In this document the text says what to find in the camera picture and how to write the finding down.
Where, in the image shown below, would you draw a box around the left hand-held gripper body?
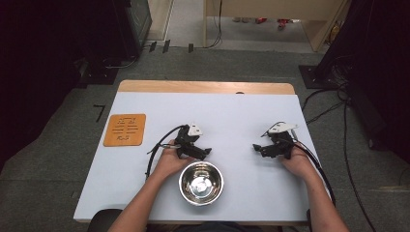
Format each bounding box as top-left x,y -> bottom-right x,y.
174,123 -> 204,159

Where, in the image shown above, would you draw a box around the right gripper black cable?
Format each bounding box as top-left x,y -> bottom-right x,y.
291,140 -> 337,207

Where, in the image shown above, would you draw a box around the stainless steel bowl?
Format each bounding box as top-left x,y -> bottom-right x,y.
178,160 -> 225,207

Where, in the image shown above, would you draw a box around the orange square coaster mat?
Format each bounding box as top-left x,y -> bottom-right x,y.
102,113 -> 147,148

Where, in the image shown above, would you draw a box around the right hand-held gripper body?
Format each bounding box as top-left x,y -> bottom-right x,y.
261,122 -> 299,160

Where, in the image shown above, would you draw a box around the black chair seat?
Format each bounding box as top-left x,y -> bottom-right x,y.
87,208 -> 124,232

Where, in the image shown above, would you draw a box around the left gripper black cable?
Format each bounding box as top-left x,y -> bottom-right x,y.
144,125 -> 188,180

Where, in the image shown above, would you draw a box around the red shoes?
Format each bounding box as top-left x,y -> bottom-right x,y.
254,16 -> 293,31

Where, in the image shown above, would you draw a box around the black floor cable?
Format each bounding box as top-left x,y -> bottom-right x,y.
301,86 -> 351,126
341,96 -> 378,232

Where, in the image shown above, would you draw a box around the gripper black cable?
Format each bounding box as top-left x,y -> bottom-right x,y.
291,140 -> 337,207
144,125 -> 188,180

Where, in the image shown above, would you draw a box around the black stand base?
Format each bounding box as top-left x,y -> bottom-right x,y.
76,57 -> 120,87

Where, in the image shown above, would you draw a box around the black floor stand plate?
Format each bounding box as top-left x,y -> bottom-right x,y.
298,64 -> 342,91

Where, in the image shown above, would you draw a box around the person's dark clothing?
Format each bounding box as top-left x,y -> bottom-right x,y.
173,221 -> 265,232

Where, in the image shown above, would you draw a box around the person's left hand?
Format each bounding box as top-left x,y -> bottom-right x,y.
154,139 -> 187,178

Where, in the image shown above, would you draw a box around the black hanging cable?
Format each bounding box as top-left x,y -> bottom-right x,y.
206,0 -> 224,49

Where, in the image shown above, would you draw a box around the light wooden desk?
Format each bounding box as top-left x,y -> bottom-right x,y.
202,0 -> 352,52

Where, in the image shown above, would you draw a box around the person's right hand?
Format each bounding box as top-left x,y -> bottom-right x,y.
279,144 -> 315,180

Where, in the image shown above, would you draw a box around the black glass-door cabinet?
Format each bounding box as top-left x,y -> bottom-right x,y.
112,0 -> 153,62

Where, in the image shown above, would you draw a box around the white table cover sheet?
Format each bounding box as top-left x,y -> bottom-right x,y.
73,91 -> 333,223

